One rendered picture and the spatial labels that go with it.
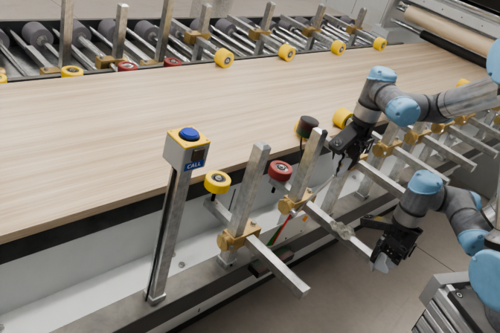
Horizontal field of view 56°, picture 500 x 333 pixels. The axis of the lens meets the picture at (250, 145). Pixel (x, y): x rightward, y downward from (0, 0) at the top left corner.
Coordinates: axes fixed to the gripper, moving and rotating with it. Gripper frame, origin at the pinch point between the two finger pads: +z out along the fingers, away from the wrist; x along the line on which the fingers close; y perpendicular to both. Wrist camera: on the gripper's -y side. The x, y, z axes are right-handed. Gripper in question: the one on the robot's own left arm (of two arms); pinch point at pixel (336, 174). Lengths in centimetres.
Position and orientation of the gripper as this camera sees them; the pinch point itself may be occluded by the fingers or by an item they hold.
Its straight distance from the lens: 148.2
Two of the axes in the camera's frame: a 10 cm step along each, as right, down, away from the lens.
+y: 7.1, -1.9, 6.8
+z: -2.5, 8.3, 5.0
